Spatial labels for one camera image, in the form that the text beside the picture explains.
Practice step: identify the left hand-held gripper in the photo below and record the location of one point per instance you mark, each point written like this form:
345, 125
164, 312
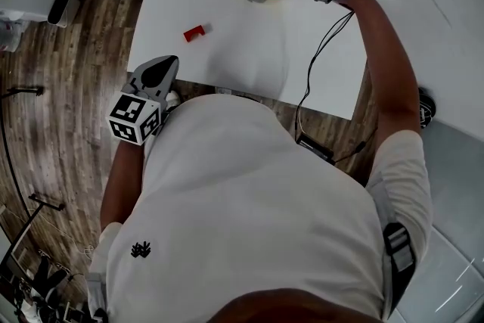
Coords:
132, 113

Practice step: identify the red block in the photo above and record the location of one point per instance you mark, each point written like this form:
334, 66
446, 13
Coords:
189, 35

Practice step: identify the person's left forearm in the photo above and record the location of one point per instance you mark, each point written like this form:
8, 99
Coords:
121, 181

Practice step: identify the person's right forearm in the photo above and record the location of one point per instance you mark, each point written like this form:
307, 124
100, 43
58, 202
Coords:
389, 68

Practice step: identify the person's left white shoe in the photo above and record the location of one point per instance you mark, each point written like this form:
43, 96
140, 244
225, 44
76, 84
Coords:
172, 99

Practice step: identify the white table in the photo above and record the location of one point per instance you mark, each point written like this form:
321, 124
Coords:
246, 49

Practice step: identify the black tripod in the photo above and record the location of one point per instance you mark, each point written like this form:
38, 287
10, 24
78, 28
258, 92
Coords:
38, 90

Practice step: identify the white space heater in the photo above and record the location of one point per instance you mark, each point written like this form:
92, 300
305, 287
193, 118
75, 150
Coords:
56, 9

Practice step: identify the pack of water bottles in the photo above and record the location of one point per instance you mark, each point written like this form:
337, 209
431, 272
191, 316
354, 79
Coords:
9, 36

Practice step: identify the person's white t-shirt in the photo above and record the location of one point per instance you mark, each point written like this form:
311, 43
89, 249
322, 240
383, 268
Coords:
246, 208

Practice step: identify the black light stand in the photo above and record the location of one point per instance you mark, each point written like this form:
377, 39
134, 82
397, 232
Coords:
47, 201

